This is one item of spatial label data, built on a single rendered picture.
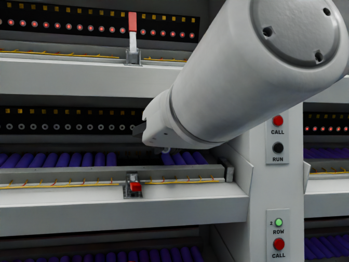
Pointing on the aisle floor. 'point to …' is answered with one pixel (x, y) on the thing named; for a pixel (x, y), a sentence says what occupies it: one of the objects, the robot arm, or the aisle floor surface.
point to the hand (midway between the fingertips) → (167, 142)
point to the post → (267, 187)
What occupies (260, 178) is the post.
